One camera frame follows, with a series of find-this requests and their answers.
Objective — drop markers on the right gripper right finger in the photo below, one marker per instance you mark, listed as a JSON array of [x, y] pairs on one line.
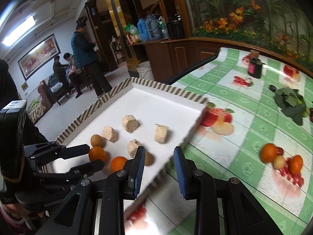
[[222, 206]]

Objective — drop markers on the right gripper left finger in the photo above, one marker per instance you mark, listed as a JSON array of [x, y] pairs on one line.
[[103, 198]]

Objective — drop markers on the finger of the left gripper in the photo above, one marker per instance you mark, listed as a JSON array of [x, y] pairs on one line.
[[51, 151], [74, 175]]

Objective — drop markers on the orange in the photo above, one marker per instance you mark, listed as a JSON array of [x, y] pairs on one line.
[[295, 164], [97, 153], [268, 153], [117, 163]]

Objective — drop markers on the speckled pink sponge block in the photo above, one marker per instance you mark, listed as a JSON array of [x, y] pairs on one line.
[[109, 134]]

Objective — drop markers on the beige rectangular block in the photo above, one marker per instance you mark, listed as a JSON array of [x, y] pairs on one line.
[[132, 147]]

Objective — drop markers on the tan round longan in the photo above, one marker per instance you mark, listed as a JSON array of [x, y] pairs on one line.
[[279, 162]]

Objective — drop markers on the beige ridged round block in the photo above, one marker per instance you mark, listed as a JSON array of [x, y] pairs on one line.
[[129, 123]]

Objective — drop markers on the pale ridged block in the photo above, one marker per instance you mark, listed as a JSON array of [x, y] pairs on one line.
[[160, 134]]

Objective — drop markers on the person left hand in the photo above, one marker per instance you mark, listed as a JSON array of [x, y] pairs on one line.
[[13, 213]]

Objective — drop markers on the red jujube date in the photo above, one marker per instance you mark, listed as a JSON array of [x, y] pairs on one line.
[[279, 151]]

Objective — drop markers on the white striped-rim tray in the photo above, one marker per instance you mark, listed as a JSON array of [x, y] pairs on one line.
[[150, 103]]

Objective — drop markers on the green fruit-print tablecloth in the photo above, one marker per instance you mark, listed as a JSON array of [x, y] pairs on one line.
[[253, 119]]

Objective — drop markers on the seated person facing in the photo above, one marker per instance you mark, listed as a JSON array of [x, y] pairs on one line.
[[74, 73]]

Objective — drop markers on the seated person middle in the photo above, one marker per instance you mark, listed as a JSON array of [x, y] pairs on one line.
[[60, 73]]

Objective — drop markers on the standing person dark jacket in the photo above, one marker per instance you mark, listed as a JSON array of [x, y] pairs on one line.
[[86, 58]]

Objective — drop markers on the white bucket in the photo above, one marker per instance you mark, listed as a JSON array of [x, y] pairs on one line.
[[144, 70]]

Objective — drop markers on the green leafy vegetable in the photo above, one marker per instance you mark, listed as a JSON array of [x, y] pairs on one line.
[[292, 104]]

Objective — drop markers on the ceiling fluorescent light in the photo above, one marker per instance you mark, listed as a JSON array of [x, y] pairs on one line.
[[18, 32]]

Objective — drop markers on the dark small fruit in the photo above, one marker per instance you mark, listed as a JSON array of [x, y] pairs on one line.
[[272, 88]]

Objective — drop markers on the wooden cabinet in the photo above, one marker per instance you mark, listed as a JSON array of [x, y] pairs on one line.
[[169, 57]]

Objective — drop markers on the black pink-label jar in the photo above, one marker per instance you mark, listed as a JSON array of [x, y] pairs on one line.
[[255, 67]]

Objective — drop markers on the green snack bag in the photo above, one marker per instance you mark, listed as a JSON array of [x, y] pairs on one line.
[[132, 34]]

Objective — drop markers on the blue water jug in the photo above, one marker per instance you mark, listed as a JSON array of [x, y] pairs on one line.
[[142, 32]]

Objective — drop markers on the grey-blue thermos jug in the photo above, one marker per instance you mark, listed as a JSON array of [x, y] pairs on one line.
[[152, 27]]

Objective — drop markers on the framed wall painting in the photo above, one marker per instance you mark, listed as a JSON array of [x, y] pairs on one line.
[[40, 55]]

